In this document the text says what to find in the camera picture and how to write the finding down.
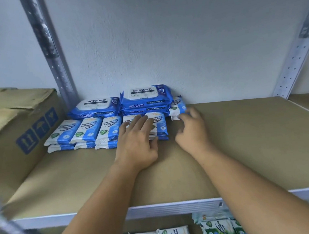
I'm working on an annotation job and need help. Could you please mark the person's left forearm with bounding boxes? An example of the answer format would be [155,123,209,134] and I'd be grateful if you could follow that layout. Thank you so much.
[38,159,160,234]

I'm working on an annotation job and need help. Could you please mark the grey metal shelf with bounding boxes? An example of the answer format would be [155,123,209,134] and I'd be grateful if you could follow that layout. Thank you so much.
[0,0,309,234]

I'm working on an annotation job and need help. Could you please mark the cardboard box blue print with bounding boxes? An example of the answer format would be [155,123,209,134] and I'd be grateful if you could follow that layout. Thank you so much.
[0,80,75,208]

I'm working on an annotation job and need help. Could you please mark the person's right hand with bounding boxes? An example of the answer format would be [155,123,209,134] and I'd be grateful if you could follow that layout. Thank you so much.
[173,107,213,158]

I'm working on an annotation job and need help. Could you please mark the person's left hand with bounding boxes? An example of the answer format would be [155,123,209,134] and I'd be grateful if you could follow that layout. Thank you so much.
[111,113,162,173]

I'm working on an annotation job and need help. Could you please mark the person's right forearm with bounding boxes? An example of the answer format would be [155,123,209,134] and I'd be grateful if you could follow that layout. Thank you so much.
[192,134,309,234]

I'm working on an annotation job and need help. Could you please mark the group of blue wipe packets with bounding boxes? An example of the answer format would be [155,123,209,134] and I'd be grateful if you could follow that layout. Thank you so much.
[42,112,149,155]

